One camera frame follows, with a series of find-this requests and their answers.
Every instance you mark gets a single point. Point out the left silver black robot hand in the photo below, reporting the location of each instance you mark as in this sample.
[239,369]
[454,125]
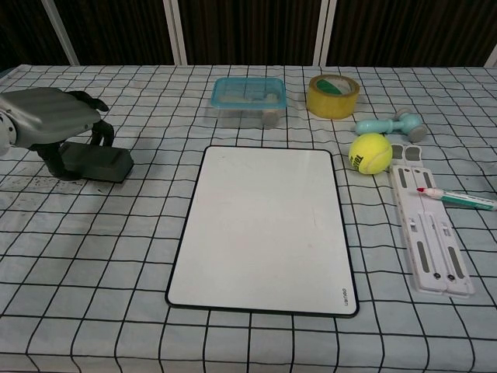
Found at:
[50,112]

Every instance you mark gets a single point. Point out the dark grey whiteboard eraser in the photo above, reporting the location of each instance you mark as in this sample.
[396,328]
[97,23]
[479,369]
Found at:
[101,163]

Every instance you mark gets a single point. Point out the white black checkered tablecloth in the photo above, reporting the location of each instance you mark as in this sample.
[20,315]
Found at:
[116,233]

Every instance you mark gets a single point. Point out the clear blue plastic container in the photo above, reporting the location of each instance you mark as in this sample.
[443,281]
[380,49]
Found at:
[233,87]

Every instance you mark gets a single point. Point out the beige toy hammer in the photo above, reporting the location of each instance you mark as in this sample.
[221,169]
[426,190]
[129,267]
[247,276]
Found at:
[270,118]

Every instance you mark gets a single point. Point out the yellow tape roll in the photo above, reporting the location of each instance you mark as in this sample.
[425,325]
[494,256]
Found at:
[330,105]

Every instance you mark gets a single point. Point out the teal toy hammer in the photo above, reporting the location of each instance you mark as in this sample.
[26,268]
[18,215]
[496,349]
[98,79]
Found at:
[372,126]

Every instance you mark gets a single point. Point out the yellow tennis ball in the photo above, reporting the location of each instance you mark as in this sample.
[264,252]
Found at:
[370,153]

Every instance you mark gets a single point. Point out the white folding laptop stand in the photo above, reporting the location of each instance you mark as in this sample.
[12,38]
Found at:
[427,241]

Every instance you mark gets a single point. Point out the white green marker pen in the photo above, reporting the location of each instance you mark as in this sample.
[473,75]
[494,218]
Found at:
[466,200]

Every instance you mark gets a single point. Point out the black partition panel white frame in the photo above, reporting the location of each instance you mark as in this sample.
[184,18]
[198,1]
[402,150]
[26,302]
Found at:
[120,31]
[248,31]
[407,31]
[23,31]

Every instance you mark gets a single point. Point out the white whiteboard black frame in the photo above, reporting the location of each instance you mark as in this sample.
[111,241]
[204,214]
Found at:
[264,233]

